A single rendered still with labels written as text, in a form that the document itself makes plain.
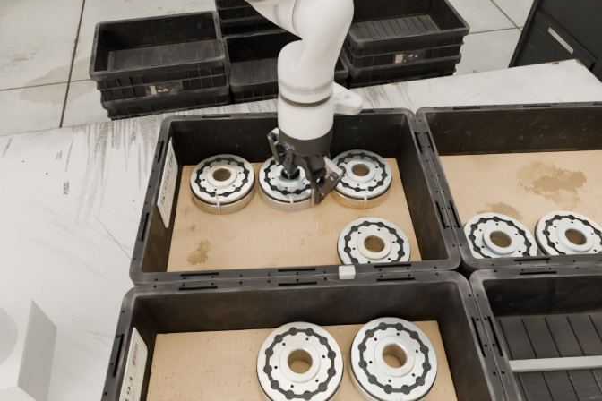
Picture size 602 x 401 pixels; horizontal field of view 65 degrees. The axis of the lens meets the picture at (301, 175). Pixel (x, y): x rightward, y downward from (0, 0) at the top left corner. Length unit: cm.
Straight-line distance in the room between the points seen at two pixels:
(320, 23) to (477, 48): 229
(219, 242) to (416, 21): 137
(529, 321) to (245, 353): 38
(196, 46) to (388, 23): 71
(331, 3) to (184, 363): 46
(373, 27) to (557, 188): 113
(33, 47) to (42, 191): 196
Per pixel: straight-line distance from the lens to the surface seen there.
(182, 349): 66
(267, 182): 76
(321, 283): 57
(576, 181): 92
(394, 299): 61
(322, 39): 52
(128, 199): 100
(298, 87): 57
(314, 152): 65
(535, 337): 72
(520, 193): 85
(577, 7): 207
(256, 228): 74
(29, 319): 80
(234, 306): 60
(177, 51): 175
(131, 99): 158
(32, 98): 261
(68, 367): 85
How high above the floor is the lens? 143
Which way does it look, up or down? 48 degrees down
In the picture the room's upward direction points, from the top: straight up
